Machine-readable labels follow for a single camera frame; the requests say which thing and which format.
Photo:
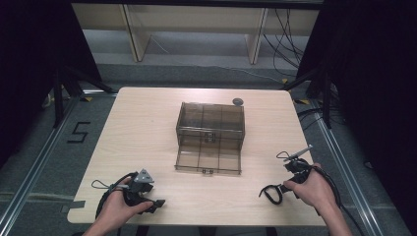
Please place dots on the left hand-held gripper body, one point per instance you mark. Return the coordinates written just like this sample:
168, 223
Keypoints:
137, 188

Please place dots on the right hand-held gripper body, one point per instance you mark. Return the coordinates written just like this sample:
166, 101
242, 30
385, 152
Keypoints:
298, 167

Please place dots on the person's right hand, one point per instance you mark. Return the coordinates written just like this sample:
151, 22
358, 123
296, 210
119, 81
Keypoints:
314, 190

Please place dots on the person's left hand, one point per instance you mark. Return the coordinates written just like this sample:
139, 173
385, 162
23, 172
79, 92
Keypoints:
116, 208

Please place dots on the yellow black tape piece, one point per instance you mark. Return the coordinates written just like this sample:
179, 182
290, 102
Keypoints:
87, 98
284, 80
302, 101

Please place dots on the grey tape strip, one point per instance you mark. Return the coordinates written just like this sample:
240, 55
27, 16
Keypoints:
72, 205

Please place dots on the black metal stand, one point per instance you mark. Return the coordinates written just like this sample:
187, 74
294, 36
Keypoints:
58, 98
326, 98

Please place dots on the transparent brown plastic storage box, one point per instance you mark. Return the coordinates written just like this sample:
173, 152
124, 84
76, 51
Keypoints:
209, 131

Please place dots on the small dark round cap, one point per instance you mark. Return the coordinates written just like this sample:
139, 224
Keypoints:
237, 101

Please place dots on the black curtain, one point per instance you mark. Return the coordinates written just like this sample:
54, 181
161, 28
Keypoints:
36, 65
370, 82

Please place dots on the aluminium floor rail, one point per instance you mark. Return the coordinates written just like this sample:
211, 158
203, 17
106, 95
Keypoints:
354, 183
36, 160

